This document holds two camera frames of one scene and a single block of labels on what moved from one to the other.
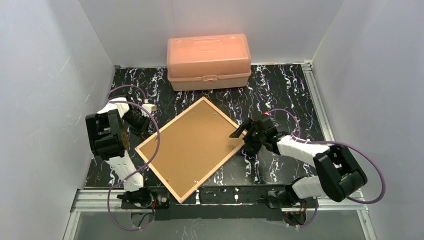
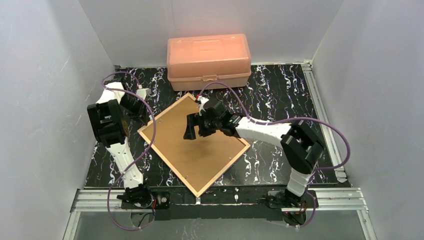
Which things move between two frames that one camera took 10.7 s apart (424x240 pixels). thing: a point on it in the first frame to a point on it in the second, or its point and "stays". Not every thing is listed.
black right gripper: x=251 y=137 to x=199 y=124
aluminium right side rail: x=310 y=75 stays
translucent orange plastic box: x=208 y=61 stays
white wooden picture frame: x=163 y=128 to x=196 y=194
